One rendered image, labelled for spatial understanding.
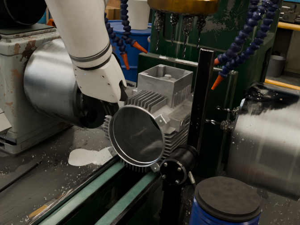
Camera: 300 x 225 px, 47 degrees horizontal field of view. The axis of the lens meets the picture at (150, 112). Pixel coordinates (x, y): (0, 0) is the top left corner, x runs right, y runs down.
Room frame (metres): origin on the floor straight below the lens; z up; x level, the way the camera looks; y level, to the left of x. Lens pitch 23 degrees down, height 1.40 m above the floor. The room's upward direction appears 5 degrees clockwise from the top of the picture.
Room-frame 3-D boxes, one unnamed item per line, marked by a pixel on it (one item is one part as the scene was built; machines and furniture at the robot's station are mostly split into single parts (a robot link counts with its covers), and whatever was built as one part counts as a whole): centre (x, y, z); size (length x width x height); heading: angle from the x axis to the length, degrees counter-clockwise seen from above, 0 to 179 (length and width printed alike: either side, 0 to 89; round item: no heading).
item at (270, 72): (5.09, -1.79, 0.14); 0.30 x 0.30 x 0.27
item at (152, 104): (0.82, -0.01, 1.02); 0.20 x 0.19 x 0.19; 153
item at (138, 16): (3.07, 0.20, 0.99); 0.24 x 0.22 x 0.24; 60
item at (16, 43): (1.13, 0.50, 0.99); 0.35 x 0.31 x 0.37; 64
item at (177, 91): (0.86, -0.03, 1.11); 0.12 x 0.11 x 0.07; 153
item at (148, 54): (1.01, -0.11, 0.97); 0.30 x 0.11 x 0.34; 64
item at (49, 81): (1.03, 0.28, 1.04); 0.37 x 0.25 x 0.25; 64
